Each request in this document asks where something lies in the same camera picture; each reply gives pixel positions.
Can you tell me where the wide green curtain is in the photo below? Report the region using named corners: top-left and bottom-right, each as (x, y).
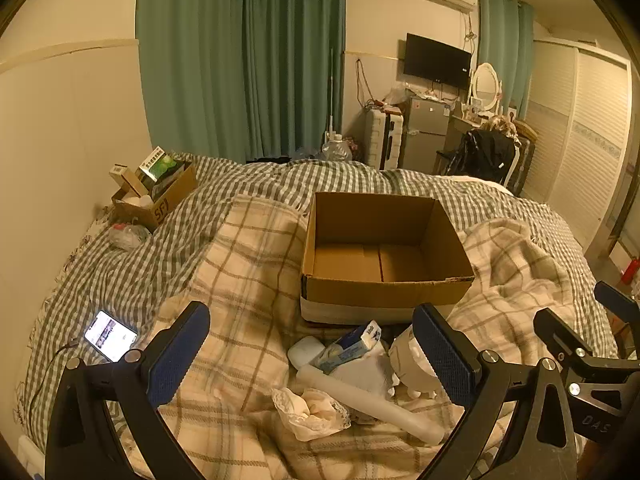
top-left (136, 0), bottom-right (347, 165)

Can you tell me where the smartphone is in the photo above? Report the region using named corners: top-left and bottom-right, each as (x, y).
top-left (83, 309), bottom-right (140, 363)

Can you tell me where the small beige carton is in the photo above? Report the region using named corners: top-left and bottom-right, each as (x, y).
top-left (109, 163), bottom-right (151, 197)

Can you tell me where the white pole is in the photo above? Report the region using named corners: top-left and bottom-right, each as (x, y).
top-left (327, 47), bottom-right (336, 147)

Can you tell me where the white plastic tube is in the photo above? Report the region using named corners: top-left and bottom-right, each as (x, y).
top-left (295, 364), bottom-right (446, 445)

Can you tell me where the black wall television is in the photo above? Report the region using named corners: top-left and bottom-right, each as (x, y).
top-left (403, 32), bottom-right (473, 90)

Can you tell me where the cream plaid blanket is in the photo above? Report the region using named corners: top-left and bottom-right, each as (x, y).
top-left (115, 192), bottom-right (619, 480)

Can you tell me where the blue and white carton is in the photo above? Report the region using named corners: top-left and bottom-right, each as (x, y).
top-left (315, 320), bottom-right (384, 374)

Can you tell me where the white sliding wardrobe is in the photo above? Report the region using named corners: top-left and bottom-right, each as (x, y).
top-left (519, 37), bottom-right (634, 262)

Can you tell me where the small printed cardboard box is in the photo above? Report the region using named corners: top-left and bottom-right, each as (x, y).
top-left (111, 160), bottom-right (199, 234)

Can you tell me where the white tissue pack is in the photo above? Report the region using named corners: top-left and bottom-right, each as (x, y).
top-left (332, 344), bottom-right (397, 402)

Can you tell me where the silver refrigerator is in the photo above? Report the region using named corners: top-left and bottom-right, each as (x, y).
top-left (402, 95), bottom-right (451, 174)

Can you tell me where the large open cardboard box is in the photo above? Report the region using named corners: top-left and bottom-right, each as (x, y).
top-left (300, 191), bottom-right (476, 325)

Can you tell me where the dark charging cable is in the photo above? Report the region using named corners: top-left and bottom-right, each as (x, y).
top-left (47, 340), bottom-right (87, 362)

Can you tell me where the green product box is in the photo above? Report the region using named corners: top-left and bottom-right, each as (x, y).
top-left (138, 145), bottom-right (184, 197)

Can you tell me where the large clear water bottle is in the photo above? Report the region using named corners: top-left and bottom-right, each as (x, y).
top-left (319, 133), bottom-right (354, 163)

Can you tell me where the chair with black jacket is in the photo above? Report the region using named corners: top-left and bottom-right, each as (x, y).
top-left (436, 128), bottom-right (519, 184)

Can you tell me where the white oval mirror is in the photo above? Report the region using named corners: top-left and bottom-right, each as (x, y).
top-left (469, 62), bottom-right (502, 117)

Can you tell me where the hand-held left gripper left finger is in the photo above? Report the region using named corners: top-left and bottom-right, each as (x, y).
top-left (45, 301), bottom-right (211, 480)

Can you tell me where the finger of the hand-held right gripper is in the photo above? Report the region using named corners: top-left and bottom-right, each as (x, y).
top-left (594, 281), bottom-right (640, 322)
top-left (533, 307), bottom-right (599, 362)

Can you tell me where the narrow green curtain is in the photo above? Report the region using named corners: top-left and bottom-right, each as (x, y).
top-left (477, 0), bottom-right (535, 122)

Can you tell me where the red fire extinguisher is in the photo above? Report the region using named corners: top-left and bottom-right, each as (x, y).
top-left (619, 255), bottom-right (640, 287)

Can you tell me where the dark suitcase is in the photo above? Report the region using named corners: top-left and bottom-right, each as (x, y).
top-left (509, 132), bottom-right (537, 197)

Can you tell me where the clear plastic bag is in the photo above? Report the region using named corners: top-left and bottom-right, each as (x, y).
top-left (107, 220), bottom-right (151, 251)

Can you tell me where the white earbuds case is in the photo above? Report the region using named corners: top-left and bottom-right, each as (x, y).
top-left (287, 336), bottom-right (326, 367)

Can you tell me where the crumpled tissue paper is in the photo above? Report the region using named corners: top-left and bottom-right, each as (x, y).
top-left (271, 386), bottom-right (353, 442)

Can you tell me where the white suitcase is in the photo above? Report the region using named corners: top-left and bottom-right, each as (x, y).
top-left (363, 108), bottom-right (405, 171)

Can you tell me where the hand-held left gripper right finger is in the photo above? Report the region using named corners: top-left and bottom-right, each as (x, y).
top-left (412, 303), bottom-right (581, 480)

